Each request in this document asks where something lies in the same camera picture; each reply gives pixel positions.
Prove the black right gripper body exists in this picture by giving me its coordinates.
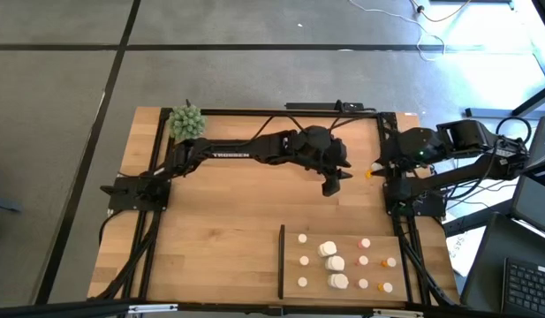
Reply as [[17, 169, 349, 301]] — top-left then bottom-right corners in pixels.
[[377, 145, 414, 176]]

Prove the black laptop keyboard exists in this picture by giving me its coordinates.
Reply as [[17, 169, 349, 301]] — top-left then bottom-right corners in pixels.
[[501, 257, 545, 318]]

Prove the wooden shelf black frame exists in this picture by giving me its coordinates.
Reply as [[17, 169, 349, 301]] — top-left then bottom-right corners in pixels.
[[277, 223, 410, 301]]

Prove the black cable bundle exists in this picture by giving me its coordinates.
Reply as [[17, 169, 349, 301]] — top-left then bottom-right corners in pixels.
[[393, 216, 459, 308], [97, 210, 162, 301]]

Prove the black rig beam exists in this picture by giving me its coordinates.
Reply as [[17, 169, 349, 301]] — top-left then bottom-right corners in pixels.
[[0, 299, 545, 318]]

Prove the white floor cable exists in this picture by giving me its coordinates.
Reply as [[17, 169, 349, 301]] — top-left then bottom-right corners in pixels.
[[349, 0, 448, 63]]

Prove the black desk crossbar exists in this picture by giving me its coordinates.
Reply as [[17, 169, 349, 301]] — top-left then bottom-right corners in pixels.
[[443, 198, 516, 238]]

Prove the white Trader Joe's melatonin bottle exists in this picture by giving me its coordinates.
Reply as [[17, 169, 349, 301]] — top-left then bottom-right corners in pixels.
[[323, 255, 346, 273]]

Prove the black desk foot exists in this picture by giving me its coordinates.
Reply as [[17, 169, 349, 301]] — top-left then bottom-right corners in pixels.
[[465, 81, 545, 119]]

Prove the silver aluminium bracket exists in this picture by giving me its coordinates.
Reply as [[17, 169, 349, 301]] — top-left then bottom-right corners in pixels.
[[128, 303, 178, 314], [372, 308, 426, 318]]

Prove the black mounting bar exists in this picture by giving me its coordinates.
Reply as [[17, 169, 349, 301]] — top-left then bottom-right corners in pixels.
[[284, 100, 366, 112]]

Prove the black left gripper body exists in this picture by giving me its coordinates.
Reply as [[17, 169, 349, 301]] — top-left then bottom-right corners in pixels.
[[318, 161, 349, 198]]

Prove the green succulent in white pot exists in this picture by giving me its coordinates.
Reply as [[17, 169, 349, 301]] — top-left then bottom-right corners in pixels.
[[168, 104, 208, 142]]

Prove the white bottle blue label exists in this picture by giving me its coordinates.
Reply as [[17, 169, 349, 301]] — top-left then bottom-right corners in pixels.
[[317, 240, 338, 259]]

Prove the white round pill bottle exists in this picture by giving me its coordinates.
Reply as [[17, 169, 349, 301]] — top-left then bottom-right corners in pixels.
[[327, 272, 351, 291]]

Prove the white paper sheet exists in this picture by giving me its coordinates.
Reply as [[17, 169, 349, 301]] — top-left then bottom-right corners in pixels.
[[446, 227, 476, 277]]

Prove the dark desk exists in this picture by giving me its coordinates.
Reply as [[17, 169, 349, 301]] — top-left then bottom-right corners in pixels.
[[459, 210, 545, 318]]

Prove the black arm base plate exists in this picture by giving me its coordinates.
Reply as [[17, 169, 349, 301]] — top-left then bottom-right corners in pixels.
[[383, 183, 448, 218], [99, 176, 172, 213]]

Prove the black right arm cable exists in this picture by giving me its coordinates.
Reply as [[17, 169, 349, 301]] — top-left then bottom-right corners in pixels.
[[495, 116, 533, 142]]

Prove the dark floor object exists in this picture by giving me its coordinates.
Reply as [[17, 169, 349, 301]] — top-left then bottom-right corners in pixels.
[[0, 197, 21, 214]]

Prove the grey laptop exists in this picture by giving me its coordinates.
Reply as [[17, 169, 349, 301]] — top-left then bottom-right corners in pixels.
[[512, 115, 545, 243]]

